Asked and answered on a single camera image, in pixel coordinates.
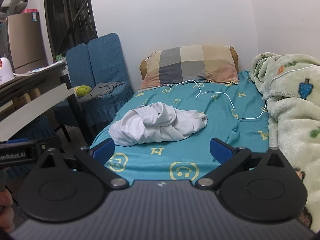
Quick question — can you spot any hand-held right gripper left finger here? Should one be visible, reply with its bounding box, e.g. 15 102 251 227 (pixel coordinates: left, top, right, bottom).
35 138 129 190

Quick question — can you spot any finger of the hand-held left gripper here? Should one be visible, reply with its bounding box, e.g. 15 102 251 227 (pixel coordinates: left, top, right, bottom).
37 135 62 160

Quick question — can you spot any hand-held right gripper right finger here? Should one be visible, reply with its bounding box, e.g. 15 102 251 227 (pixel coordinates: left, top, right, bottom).
195 138 292 189

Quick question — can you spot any white t-shirt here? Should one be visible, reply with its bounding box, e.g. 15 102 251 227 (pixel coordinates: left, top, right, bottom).
109 102 208 147

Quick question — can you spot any person's left hand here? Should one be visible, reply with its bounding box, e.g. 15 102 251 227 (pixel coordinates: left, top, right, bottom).
0 195 15 233

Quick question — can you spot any blue covered chair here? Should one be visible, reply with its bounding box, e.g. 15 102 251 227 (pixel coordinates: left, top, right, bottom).
82 32 135 133
51 43 94 130
5 116 59 179

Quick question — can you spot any teal printed bed sheet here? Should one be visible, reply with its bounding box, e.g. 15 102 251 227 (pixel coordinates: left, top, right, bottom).
89 70 270 188

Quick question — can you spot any white table with black legs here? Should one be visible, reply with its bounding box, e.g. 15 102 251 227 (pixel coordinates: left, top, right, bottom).
0 62 97 147

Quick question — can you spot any green plush toy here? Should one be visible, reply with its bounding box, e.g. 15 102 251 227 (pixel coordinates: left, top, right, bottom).
73 85 92 98

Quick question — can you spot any grey cloth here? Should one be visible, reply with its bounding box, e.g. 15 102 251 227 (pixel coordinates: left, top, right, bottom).
89 82 125 99

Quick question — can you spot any green fleece printed blanket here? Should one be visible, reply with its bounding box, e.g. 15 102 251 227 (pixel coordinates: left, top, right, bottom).
250 52 320 234

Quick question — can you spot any white small appliance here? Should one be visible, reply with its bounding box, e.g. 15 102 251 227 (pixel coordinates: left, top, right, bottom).
0 57 15 85

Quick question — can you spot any checkered pillow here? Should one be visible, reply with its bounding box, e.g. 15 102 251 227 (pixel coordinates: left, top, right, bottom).
138 44 240 92

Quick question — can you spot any brown pillow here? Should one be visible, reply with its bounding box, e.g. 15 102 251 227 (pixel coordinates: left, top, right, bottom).
139 45 240 82

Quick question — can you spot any silver refrigerator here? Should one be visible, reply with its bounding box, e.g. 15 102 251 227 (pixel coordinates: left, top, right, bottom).
6 11 47 73

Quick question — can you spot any dark window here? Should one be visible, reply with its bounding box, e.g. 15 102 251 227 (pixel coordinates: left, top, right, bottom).
44 0 98 63

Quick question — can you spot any white charging cable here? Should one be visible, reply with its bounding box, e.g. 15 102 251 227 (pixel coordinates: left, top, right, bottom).
164 80 268 120

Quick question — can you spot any black cable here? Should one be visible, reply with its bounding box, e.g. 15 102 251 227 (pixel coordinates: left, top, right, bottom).
91 84 118 112

